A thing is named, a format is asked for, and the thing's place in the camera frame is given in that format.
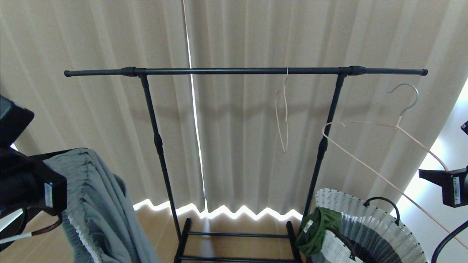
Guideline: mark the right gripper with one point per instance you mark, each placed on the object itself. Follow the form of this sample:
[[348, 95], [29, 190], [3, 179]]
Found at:
[[448, 193]]

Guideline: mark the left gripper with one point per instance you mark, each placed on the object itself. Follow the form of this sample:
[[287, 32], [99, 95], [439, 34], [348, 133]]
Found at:
[[25, 186]]

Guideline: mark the pale grey shorts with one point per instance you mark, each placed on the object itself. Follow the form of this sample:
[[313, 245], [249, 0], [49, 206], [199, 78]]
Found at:
[[102, 204]]

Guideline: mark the pink clothes hanger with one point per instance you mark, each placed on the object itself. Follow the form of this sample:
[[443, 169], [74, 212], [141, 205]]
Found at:
[[286, 117], [416, 98]]

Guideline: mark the white laundry basket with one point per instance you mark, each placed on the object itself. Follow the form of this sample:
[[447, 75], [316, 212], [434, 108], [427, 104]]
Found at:
[[351, 204]]

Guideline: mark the black clothes rack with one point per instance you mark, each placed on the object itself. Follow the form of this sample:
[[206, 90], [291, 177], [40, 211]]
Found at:
[[237, 71]]

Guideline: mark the green garment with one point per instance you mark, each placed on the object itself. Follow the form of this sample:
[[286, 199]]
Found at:
[[318, 233]]

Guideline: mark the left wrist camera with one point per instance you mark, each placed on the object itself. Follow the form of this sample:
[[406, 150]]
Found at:
[[12, 120]]

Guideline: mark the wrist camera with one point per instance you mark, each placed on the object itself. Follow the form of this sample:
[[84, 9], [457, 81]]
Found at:
[[465, 128], [12, 120]]

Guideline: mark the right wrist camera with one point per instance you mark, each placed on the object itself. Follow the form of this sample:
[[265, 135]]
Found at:
[[465, 128]]

